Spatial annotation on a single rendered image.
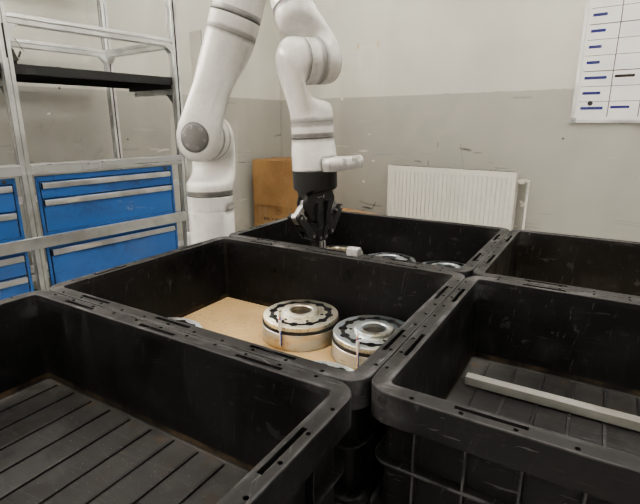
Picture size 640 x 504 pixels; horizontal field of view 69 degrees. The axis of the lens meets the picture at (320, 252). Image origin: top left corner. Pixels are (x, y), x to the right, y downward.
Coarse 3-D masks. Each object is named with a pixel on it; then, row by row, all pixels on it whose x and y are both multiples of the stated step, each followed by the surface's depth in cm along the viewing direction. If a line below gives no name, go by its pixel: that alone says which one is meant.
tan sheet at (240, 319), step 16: (224, 304) 75; (240, 304) 75; (256, 304) 75; (208, 320) 69; (224, 320) 69; (240, 320) 69; (256, 320) 69; (240, 336) 64; (256, 336) 64; (288, 352) 59; (304, 352) 59; (320, 352) 59
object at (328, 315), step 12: (288, 300) 68; (300, 300) 68; (312, 300) 68; (264, 312) 63; (276, 312) 63; (324, 312) 63; (336, 312) 63; (276, 324) 60; (288, 324) 60; (300, 324) 60; (312, 324) 60; (324, 324) 60
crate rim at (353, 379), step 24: (216, 240) 74; (240, 240) 74; (144, 264) 63; (384, 264) 62; (408, 264) 61; (120, 312) 46; (144, 312) 46; (432, 312) 46; (216, 336) 41; (408, 336) 41; (288, 360) 37; (384, 360) 37; (360, 384) 34; (360, 408) 34
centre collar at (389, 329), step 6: (360, 324) 58; (366, 324) 59; (372, 324) 59; (378, 324) 59; (384, 324) 58; (390, 324) 58; (354, 330) 58; (360, 330) 57; (390, 330) 57; (360, 336) 56; (366, 336) 56; (372, 336) 55; (378, 336) 55; (384, 336) 56
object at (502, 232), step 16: (272, 224) 86; (432, 224) 88; (448, 224) 87; (464, 224) 86; (256, 240) 74; (272, 240) 74; (496, 240) 74; (368, 256) 65; (480, 256) 65; (464, 272) 59
